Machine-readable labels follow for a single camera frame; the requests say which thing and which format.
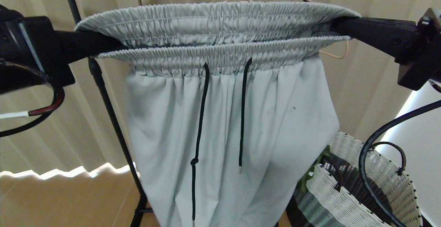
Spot white laundry basket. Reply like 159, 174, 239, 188
286, 131, 423, 227

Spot green garment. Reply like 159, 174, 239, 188
296, 144, 332, 194

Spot black cable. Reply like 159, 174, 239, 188
0, 61, 66, 138
358, 100, 441, 227

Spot beige curtain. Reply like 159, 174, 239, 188
0, 0, 441, 181

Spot pale grey shorts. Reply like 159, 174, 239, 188
75, 0, 361, 227

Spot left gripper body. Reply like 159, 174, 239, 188
0, 5, 76, 95

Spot black clothes rack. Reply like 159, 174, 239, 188
60, 0, 316, 227

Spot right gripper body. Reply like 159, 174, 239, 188
394, 8, 441, 91

